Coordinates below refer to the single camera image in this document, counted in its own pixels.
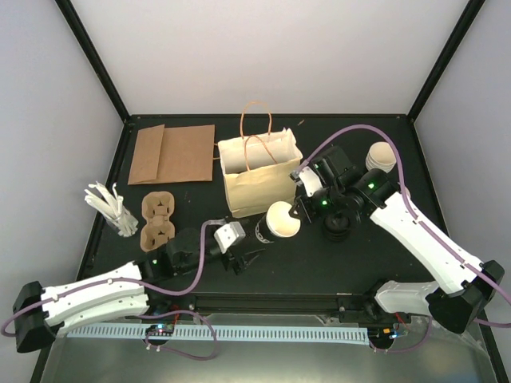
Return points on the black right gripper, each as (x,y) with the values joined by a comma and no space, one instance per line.
(314,216)

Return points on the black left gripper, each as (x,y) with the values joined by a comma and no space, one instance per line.
(244,261)

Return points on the cream paper bag with handles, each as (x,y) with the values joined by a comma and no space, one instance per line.
(256,168)

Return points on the stack of white paper cups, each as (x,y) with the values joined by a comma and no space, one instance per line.
(380,156)

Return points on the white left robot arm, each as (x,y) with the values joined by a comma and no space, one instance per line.
(43,314)

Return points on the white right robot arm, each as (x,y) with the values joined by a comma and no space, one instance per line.
(462,284)

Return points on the flat brown paper bag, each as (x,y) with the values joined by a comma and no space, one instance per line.
(146,155)

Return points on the white stirrers in holder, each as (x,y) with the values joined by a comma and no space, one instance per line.
(110,204)

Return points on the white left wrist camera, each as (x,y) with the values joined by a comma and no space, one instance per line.
(229,235)

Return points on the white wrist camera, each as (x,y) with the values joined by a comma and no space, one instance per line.
(229,235)
(310,181)

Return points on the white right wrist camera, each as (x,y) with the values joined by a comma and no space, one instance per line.
(310,181)

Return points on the white slotted cable duct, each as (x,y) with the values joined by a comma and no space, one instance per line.
(304,334)

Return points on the brown paper bag with handles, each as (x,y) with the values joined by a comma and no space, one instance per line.
(186,154)

